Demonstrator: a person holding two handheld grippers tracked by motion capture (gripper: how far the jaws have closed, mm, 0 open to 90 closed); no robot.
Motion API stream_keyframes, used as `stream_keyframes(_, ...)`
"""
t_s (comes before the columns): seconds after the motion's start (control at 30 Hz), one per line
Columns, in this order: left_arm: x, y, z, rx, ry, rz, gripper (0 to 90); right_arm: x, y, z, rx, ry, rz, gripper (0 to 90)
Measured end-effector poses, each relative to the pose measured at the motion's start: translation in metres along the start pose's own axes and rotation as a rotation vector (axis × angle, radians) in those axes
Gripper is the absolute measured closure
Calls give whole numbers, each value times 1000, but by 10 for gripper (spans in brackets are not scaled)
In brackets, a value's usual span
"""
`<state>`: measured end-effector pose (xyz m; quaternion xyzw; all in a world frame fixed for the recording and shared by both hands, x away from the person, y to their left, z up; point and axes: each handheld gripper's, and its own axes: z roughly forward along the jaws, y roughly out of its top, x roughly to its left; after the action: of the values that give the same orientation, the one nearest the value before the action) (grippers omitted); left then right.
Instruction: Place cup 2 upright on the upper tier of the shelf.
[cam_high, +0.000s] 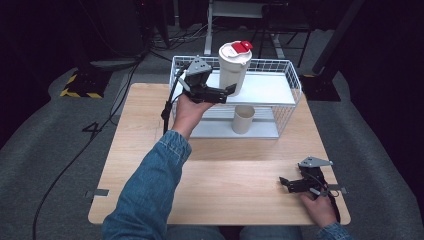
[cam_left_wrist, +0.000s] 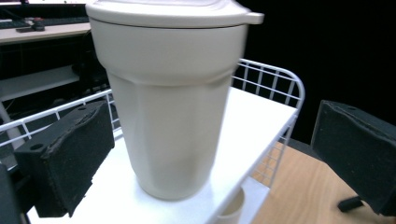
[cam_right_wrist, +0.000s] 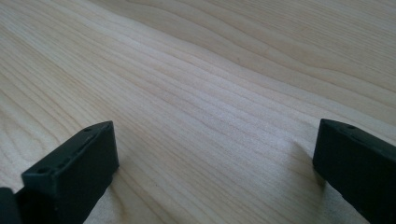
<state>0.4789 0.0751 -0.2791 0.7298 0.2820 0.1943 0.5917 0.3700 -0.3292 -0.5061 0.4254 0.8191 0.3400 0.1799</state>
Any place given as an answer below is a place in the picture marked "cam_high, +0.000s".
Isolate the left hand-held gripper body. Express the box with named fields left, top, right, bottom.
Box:
left=178, top=55, right=232, bottom=104

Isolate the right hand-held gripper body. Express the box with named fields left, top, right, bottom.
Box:
left=295, top=156, right=334, bottom=196

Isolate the white cup with red lid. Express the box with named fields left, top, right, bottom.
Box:
left=218, top=40, right=254, bottom=98

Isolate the white wire rack with shelves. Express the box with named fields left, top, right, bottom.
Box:
left=168, top=55, right=304, bottom=140

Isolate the person's left hand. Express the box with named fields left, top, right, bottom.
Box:
left=171, top=94, right=215, bottom=140

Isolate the person's right hand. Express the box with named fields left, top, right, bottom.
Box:
left=299, top=192, right=338, bottom=229

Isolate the beige paper cup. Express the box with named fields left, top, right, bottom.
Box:
left=231, top=104, right=256, bottom=135

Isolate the person's right leg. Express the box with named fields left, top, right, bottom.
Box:
left=239, top=225, right=302, bottom=240

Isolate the black tripod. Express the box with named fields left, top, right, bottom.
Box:
left=254, top=4, right=314, bottom=69

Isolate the black slanted stand with base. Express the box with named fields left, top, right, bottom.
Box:
left=298, top=0, right=366, bottom=102

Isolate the yellow black striped stand base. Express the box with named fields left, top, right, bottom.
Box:
left=59, top=69, right=105, bottom=100

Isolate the grey table bracket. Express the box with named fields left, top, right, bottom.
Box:
left=84, top=188, right=110, bottom=199
left=328, top=183, right=348, bottom=195

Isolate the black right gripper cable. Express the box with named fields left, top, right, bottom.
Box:
left=308, top=171, right=342, bottom=224

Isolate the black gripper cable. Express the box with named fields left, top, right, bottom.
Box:
left=308, top=171, right=342, bottom=224
left=160, top=65, right=188, bottom=136

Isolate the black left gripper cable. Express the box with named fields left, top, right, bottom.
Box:
left=160, top=65, right=188, bottom=136

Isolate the bundle of floor cables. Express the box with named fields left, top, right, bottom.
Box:
left=148, top=22, right=209, bottom=53

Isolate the white metal stand frame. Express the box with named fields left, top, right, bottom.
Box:
left=203, top=0, right=268, bottom=57

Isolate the long black floor cable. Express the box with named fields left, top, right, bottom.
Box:
left=32, top=59, right=145, bottom=240

